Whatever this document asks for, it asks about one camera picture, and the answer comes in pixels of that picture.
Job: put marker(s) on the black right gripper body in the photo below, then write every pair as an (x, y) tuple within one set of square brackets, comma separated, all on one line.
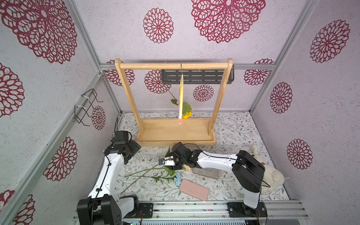
[(174, 157)]

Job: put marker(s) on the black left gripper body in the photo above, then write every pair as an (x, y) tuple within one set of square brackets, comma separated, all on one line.
[(133, 148)]

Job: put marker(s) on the yellow sunflower with stem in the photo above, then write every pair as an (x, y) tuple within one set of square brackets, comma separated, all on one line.
[(187, 109)]

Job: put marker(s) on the yellow wavy clothes hanger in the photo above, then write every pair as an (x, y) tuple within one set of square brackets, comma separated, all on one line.
[(181, 89)]

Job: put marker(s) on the orange flower with stem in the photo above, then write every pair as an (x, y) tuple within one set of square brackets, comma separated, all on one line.
[(170, 153)]

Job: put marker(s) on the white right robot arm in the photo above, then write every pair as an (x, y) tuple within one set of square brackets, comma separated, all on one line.
[(248, 171)]

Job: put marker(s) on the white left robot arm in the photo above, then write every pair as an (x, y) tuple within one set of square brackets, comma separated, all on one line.
[(100, 207)]

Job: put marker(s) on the blue flower with stem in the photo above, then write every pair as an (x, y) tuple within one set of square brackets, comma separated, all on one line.
[(157, 178)]

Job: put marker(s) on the pink case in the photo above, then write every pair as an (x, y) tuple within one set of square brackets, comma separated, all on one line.
[(194, 190)]

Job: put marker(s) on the grey felt pouch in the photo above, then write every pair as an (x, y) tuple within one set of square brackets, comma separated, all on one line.
[(209, 173)]

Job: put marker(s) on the white plush toy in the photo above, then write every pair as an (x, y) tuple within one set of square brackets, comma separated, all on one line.
[(273, 179)]

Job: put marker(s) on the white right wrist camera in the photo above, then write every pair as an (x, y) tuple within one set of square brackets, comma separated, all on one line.
[(167, 161)]

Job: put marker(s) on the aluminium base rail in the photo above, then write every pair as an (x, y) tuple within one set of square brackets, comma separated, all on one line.
[(288, 212)]

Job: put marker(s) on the black wire wall rack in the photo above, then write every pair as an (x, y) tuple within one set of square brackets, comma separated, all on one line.
[(82, 109)]

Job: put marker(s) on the black wall shelf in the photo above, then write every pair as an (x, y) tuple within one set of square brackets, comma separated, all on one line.
[(191, 76)]

